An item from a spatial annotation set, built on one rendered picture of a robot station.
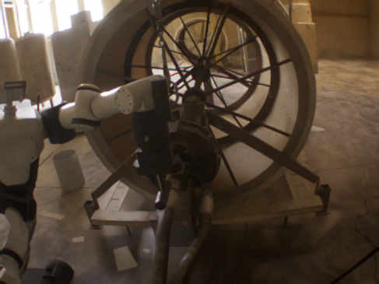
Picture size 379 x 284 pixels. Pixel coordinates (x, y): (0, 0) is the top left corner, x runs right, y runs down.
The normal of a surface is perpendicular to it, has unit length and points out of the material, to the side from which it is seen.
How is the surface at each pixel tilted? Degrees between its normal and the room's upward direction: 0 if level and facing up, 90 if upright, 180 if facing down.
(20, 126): 56
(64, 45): 90
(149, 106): 90
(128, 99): 90
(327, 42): 90
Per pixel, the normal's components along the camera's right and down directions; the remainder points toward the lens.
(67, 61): -0.08, 0.40
